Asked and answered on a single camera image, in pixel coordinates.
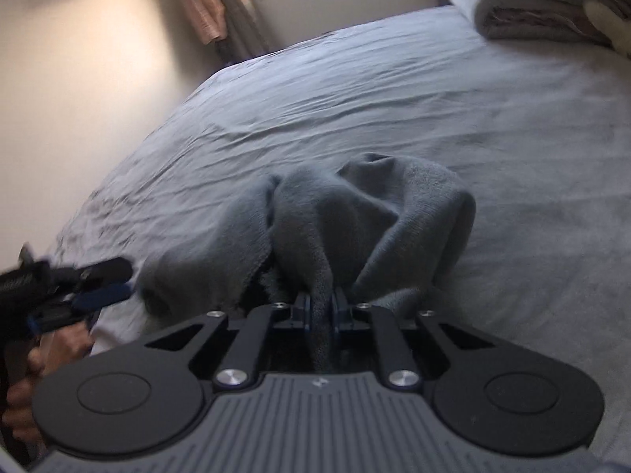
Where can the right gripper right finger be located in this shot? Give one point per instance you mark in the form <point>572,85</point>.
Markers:
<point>368,338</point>

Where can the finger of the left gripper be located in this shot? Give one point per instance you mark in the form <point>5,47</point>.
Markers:
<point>57,314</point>
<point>88,278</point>

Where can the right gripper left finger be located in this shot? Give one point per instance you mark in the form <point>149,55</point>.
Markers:
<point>272,338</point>

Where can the grey patterned knit sweater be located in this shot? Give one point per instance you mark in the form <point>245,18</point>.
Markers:
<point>379,229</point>

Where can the person left hand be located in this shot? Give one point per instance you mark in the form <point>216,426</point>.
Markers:
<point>54,350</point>

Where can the pink hanging towel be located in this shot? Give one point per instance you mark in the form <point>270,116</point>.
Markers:
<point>207,17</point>

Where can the grey bed sheet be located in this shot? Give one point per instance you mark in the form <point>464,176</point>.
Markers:
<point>539,131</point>

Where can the white plush dog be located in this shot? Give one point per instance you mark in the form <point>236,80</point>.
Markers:
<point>615,28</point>

